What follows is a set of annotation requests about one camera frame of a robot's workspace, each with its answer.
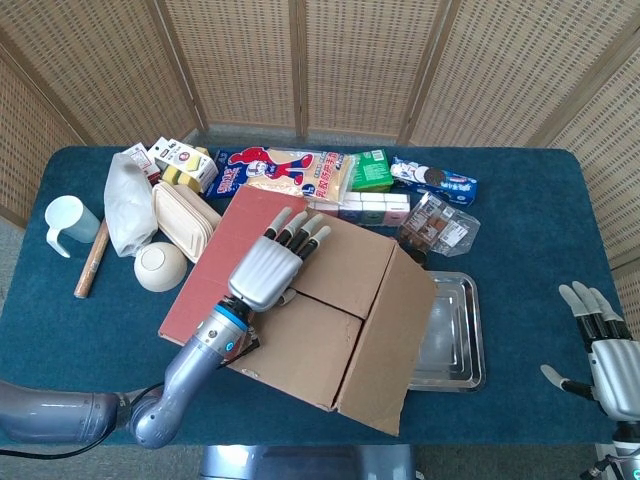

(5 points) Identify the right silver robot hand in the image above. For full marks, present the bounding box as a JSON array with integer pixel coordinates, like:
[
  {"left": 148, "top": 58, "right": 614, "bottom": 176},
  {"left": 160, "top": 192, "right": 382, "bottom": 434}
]
[{"left": 539, "top": 280, "right": 640, "bottom": 421}]

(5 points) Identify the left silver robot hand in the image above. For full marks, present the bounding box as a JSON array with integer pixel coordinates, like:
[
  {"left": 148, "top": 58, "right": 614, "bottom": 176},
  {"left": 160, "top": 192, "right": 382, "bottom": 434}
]
[{"left": 227, "top": 206, "right": 333, "bottom": 314}]

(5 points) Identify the red cardboard box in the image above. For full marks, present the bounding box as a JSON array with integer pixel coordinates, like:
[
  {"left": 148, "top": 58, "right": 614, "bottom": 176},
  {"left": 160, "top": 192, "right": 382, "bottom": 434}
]
[{"left": 158, "top": 184, "right": 439, "bottom": 437}]

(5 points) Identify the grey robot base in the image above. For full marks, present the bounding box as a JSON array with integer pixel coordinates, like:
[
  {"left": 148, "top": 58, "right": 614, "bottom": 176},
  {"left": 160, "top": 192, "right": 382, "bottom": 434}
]
[{"left": 199, "top": 443, "right": 419, "bottom": 480}]

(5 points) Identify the beige lunch container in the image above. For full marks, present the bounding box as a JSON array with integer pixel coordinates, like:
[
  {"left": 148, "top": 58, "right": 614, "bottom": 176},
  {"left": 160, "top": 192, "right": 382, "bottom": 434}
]
[{"left": 151, "top": 181, "right": 223, "bottom": 264}]

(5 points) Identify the clear plastic pastry box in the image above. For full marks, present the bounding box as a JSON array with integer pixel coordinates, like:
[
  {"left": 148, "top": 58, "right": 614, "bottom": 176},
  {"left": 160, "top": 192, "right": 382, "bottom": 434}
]
[{"left": 397, "top": 190, "right": 482, "bottom": 258}]

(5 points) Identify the blue cookie package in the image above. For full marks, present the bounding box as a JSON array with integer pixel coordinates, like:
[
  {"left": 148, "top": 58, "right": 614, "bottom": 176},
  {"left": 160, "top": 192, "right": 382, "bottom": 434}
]
[{"left": 389, "top": 156, "right": 479, "bottom": 206}]

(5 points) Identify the beige bowl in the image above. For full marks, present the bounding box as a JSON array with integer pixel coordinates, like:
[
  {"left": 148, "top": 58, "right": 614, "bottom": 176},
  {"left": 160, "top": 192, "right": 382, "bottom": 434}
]
[{"left": 133, "top": 241, "right": 189, "bottom": 293}]

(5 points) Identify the latex gloves package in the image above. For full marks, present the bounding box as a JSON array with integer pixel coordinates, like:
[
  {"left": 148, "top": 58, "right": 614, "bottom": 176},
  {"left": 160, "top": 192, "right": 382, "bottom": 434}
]
[{"left": 203, "top": 145, "right": 355, "bottom": 205}]

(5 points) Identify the pastel tissue multipack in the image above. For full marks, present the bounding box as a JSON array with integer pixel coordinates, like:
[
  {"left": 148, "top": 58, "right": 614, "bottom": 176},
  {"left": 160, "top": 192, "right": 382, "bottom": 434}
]
[{"left": 309, "top": 191, "right": 412, "bottom": 227}]

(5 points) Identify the yellow sponge pack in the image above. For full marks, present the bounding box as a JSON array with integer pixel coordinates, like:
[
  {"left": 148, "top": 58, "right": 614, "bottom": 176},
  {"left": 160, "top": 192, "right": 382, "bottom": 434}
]
[{"left": 152, "top": 136, "right": 220, "bottom": 194}]

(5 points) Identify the green snack pack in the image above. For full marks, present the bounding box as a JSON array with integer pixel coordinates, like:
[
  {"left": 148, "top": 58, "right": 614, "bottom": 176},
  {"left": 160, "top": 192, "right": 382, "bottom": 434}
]
[{"left": 348, "top": 148, "right": 395, "bottom": 194}]

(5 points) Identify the white plastic bag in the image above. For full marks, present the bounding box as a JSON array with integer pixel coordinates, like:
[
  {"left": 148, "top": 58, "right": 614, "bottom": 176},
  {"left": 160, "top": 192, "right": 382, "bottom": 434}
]
[{"left": 103, "top": 152, "right": 159, "bottom": 258}]

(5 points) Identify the stainless steel tray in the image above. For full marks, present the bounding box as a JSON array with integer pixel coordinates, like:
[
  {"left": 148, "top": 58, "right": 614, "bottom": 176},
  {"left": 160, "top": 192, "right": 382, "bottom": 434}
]
[{"left": 407, "top": 270, "right": 487, "bottom": 393}]

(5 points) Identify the small red white carton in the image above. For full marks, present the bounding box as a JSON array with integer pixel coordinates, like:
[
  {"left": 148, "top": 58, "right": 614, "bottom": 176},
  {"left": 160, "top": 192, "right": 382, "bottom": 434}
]
[{"left": 121, "top": 142, "right": 162, "bottom": 187}]

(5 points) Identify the wooden rolling pin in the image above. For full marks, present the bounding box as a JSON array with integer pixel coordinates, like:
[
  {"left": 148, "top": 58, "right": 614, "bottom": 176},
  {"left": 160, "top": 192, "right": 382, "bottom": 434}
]
[{"left": 73, "top": 218, "right": 110, "bottom": 300}]

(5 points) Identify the light blue mug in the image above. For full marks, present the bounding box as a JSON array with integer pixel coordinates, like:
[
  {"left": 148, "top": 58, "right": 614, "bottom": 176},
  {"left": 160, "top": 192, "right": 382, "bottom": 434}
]
[{"left": 44, "top": 195, "right": 101, "bottom": 259}]

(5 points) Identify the bamboo folding screen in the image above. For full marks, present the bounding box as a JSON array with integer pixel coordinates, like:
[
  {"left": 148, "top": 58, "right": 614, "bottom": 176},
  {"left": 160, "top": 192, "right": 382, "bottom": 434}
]
[{"left": 0, "top": 0, "right": 640, "bottom": 341}]

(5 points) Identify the right wrist cable bundle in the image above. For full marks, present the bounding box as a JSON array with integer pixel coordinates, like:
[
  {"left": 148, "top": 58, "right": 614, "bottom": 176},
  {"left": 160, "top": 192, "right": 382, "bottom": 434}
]
[{"left": 579, "top": 452, "right": 626, "bottom": 480}]

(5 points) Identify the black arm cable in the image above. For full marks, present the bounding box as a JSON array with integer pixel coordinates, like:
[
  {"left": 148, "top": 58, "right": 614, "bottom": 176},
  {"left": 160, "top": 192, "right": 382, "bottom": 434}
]
[{"left": 0, "top": 382, "right": 166, "bottom": 461}]

